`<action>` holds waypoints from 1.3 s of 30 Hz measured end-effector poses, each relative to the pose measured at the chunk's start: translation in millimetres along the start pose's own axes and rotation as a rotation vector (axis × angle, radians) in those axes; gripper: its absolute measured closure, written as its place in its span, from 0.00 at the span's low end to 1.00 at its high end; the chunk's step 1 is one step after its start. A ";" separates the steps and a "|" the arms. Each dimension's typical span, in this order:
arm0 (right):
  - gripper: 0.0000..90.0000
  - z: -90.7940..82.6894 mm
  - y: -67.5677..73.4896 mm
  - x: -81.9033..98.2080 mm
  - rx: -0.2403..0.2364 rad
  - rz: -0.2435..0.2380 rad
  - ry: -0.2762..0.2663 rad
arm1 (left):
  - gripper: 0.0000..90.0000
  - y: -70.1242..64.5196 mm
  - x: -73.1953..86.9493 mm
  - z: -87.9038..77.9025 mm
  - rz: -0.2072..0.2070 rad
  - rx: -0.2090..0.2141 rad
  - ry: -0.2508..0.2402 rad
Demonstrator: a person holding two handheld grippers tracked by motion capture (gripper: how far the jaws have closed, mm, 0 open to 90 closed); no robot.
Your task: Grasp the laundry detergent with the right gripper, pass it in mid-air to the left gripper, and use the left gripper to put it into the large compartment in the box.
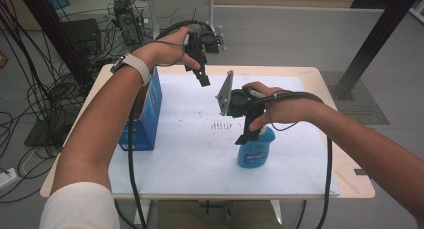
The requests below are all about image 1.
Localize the thin black cable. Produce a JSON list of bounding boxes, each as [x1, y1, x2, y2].
[[294, 199, 308, 229]]

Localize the white power strip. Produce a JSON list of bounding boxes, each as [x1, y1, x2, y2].
[[0, 167, 18, 192]]

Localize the black metal post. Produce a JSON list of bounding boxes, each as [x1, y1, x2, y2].
[[14, 0, 94, 90]]

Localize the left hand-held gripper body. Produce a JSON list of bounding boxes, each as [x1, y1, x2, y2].
[[184, 23, 228, 72]]

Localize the person's right hand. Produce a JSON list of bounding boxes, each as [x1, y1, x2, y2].
[[242, 81, 318, 133]]

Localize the white table leg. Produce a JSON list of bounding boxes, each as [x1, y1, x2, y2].
[[133, 198, 151, 229]]

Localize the person's left hand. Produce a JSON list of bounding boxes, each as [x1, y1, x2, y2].
[[141, 26, 201, 71]]

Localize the blue cardboard box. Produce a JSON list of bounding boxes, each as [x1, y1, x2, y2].
[[118, 67, 163, 152]]

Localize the black floor plate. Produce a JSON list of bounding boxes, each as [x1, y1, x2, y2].
[[23, 108, 81, 148]]

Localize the white desk frame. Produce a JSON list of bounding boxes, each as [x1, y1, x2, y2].
[[126, 0, 249, 53]]

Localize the bundle of black cables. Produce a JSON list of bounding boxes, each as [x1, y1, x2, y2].
[[0, 0, 91, 203]]

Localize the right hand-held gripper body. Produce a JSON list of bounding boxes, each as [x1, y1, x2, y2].
[[215, 70, 268, 138]]

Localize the white shirt sleeve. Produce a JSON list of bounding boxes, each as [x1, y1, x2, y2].
[[39, 181, 121, 229]]

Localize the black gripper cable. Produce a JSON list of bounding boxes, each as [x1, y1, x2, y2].
[[253, 90, 334, 229], [127, 19, 214, 229]]

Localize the wristwatch with white band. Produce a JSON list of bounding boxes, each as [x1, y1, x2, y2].
[[110, 53, 153, 87]]

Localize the black metal stand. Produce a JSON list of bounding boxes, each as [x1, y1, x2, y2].
[[328, 0, 424, 102]]

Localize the computer tower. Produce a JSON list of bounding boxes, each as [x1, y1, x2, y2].
[[113, 0, 143, 47]]

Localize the blue bottle with white cap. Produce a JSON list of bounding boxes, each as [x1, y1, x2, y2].
[[237, 125, 277, 169]]

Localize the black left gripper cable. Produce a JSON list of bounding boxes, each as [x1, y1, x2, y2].
[[127, 19, 214, 229]]

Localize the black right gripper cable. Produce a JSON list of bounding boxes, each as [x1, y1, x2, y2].
[[253, 90, 334, 229]]

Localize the white sheet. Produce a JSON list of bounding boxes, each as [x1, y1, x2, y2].
[[108, 72, 341, 197]]

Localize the black box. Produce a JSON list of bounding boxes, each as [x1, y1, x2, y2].
[[61, 18, 103, 57]]

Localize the khaki pants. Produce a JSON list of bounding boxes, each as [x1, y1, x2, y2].
[[158, 199, 284, 229]]

